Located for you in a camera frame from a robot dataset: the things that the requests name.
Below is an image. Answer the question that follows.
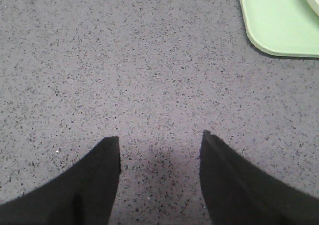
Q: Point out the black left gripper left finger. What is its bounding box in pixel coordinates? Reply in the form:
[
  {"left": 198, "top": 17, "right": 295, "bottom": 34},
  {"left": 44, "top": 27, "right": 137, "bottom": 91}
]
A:
[{"left": 0, "top": 136, "right": 121, "bottom": 225}]

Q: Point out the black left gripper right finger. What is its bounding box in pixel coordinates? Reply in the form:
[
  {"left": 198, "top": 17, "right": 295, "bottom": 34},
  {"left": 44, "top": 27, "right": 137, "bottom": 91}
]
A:
[{"left": 199, "top": 130, "right": 319, "bottom": 225}]

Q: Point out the light green plastic tray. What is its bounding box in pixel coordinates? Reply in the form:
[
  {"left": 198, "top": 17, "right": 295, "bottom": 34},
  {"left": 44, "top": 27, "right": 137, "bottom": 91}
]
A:
[{"left": 239, "top": 0, "right": 319, "bottom": 58}]

